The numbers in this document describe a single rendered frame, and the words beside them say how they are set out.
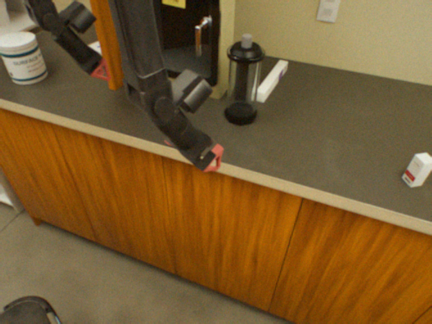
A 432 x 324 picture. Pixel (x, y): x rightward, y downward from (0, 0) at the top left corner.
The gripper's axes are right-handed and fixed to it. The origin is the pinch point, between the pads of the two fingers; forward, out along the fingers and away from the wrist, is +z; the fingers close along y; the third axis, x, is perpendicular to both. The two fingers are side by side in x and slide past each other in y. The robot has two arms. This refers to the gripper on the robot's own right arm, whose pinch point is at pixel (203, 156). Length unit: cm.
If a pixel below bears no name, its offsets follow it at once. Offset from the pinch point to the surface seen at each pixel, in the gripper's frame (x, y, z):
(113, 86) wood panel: -2, 58, 11
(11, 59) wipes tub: 15, 83, -9
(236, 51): -28.8, 15.3, 1.0
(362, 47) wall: -76, 9, 45
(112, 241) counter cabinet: 53, 56, 69
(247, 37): -32.9, 14.5, -0.3
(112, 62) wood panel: -7, 57, 4
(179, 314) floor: 56, 13, 88
